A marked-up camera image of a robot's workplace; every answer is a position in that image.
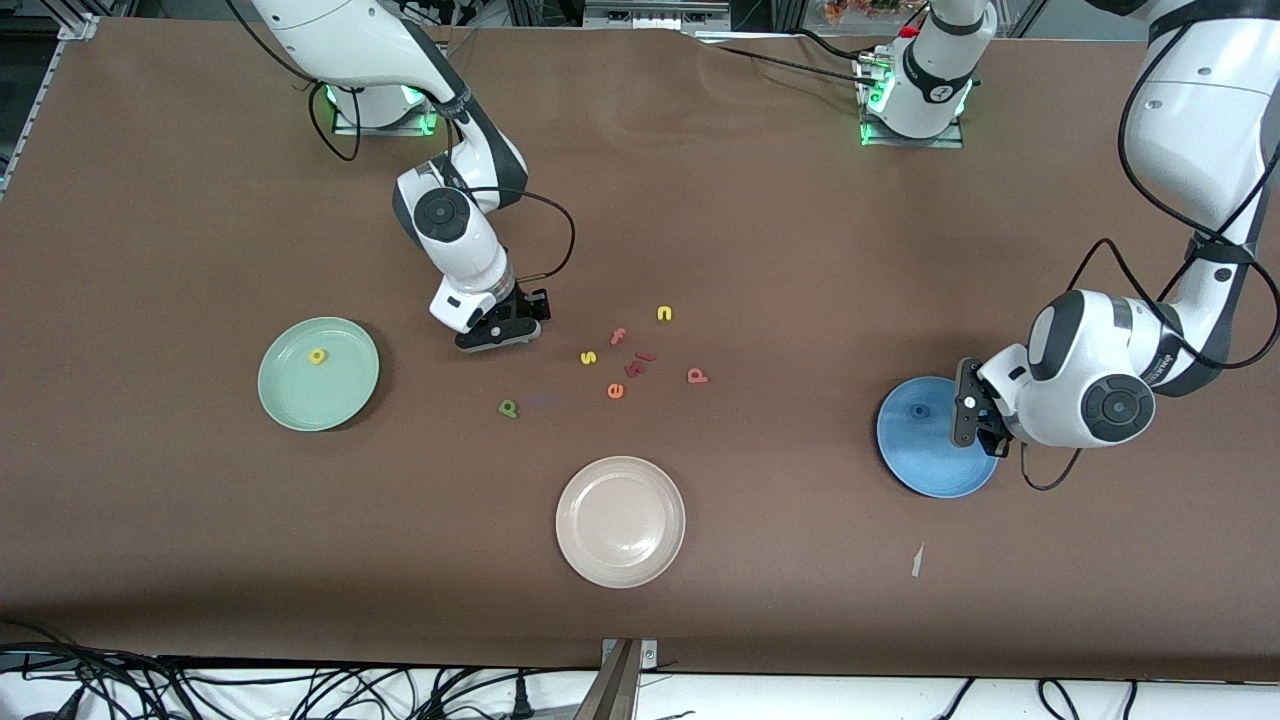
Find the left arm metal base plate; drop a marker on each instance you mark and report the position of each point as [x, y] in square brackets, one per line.
[920, 142]

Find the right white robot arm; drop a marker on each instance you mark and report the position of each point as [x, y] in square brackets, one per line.
[350, 40]

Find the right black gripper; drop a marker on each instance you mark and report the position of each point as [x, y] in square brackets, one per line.
[527, 302]

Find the small metal bracket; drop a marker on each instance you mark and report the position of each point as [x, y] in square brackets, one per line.
[650, 655]

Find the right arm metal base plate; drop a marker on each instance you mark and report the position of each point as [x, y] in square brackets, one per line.
[432, 115]

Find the beige plate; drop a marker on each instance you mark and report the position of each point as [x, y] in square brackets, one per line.
[620, 521]

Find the blue plate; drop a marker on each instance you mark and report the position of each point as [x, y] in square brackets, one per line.
[915, 460]

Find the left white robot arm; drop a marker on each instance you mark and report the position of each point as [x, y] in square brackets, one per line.
[1200, 120]

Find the orange flowers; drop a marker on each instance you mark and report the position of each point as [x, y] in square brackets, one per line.
[850, 10]

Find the brown table cover sheet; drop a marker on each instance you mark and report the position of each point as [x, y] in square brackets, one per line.
[700, 200]

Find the grey metal box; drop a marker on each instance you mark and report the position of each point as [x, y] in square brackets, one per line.
[655, 12]

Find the aluminium frame corner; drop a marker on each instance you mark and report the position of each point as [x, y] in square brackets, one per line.
[75, 22]

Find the green plate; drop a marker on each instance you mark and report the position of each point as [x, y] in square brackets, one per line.
[340, 400]

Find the black power plug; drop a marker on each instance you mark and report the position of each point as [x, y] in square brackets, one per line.
[520, 700]

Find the aluminium profile beam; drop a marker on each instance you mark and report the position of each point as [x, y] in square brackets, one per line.
[612, 690]

